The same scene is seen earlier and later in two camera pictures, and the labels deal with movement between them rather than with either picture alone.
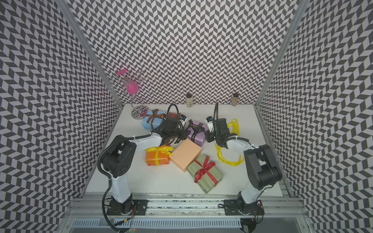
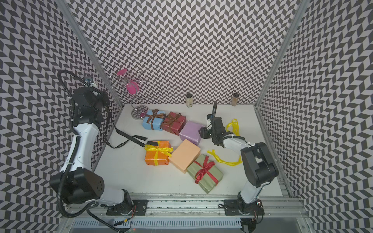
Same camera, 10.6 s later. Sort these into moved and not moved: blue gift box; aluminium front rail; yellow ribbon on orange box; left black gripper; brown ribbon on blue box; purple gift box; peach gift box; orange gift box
Moved: purple gift box; left black gripper
Not moved: yellow ribbon on orange box; peach gift box; brown ribbon on blue box; blue gift box; orange gift box; aluminium front rail
